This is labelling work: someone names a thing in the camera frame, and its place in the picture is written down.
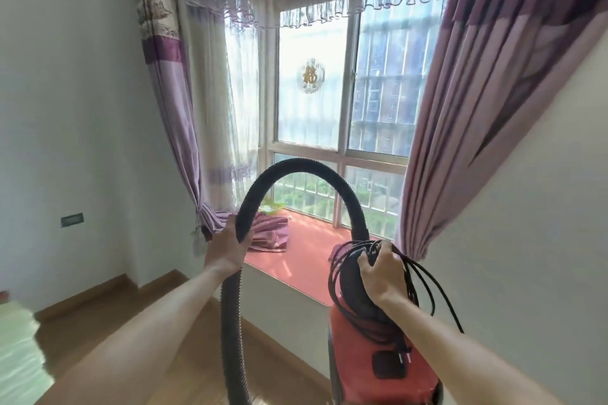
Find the wooden skirting board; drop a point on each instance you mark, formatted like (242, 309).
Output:
(104, 290)

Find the purple patterned curtain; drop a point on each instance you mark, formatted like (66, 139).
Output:
(164, 86)

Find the person's right forearm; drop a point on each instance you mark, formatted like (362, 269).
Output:
(468, 362)

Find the round gold window sticker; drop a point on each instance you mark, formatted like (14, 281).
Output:
(311, 76)

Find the person's left hand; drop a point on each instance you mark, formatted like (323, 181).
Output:
(224, 247)

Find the pale green mattress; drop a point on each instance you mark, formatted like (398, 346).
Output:
(19, 352)

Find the person's left fingers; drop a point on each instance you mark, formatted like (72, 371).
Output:
(243, 242)

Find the person's left forearm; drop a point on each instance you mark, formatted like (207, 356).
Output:
(142, 338)

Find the black wall socket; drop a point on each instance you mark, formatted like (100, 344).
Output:
(71, 219)

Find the green plastic item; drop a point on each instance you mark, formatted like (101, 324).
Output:
(271, 206)

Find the red canister vacuum cleaner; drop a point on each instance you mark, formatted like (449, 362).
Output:
(375, 362)

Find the purple plain curtain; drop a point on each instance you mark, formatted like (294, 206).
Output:
(494, 86)

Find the person's right fingers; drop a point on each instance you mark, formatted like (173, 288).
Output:
(380, 253)

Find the aluminium framed window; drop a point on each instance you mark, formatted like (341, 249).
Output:
(342, 120)

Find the white sheer curtain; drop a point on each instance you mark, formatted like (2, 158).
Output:
(228, 101)

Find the person's right hand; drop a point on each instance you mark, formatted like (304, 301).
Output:
(380, 275)

